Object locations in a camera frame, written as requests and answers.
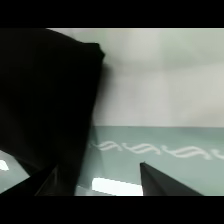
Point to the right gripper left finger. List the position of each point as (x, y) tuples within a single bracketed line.
[(36, 185)]

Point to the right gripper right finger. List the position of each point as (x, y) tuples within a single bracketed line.
[(160, 183)]

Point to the black garment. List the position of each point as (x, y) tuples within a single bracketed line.
[(46, 100)]

